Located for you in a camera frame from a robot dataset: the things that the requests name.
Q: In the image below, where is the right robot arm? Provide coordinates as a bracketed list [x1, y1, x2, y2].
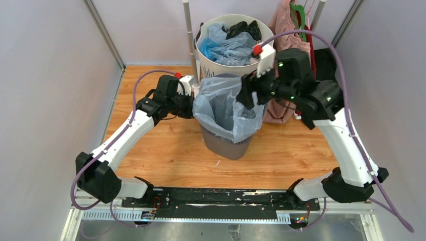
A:
[236, 45, 389, 210]

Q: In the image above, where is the bright blue plastic bag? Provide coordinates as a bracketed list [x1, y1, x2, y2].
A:
[199, 38, 219, 62]

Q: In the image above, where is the black garment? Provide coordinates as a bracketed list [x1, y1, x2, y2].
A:
[314, 49, 337, 82]

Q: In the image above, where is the light blue plastic bag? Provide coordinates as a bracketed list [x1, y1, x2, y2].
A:
[192, 76, 264, 143]

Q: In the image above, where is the white slotted laundry basket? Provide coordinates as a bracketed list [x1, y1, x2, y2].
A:
[195, 14, 273, 78]

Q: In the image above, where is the crumpled pale blue bag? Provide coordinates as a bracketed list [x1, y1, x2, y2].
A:
[208, 24, 259, 67]

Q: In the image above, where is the white rack base foot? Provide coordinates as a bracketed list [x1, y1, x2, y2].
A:
[191, 60, 203, 97]

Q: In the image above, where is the pink hanging garment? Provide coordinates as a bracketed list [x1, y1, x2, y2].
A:
[263, 0, 312, 125]

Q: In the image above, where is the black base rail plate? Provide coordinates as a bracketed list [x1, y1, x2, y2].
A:
[121, 187, 320, 221]

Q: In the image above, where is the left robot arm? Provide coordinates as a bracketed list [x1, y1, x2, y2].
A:
[71, 71, 195, 207]

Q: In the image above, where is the silver clothes rack pole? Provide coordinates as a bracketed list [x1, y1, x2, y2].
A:
[182, 0, 197, 70]

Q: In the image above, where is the dark red garment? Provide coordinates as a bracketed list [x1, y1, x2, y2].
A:
[292, 1, 316, 77]

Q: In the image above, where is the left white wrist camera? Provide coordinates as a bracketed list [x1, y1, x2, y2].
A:
[177, 75, 195, 96]

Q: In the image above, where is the grey mesh trash bin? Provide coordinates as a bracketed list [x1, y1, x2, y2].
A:
[198, 73, 270, 161]

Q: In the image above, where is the green clothes hanger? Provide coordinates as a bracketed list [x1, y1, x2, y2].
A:
[289, 2, 309, 30]

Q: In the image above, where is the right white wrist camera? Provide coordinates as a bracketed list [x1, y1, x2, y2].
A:
[253, 44, 276, 78]

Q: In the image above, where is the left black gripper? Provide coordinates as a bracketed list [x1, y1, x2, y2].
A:
[167, 91, 201, 119]

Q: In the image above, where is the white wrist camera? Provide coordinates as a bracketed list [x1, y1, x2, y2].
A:
[253, 44, 276, 78]
[177, 75, 195, 96]

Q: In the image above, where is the black plastic bag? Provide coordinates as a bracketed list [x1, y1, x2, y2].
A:
[222, 20, 262, 41]

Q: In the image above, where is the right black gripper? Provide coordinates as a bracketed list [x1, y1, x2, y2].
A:
[235, 60, 297, 110]

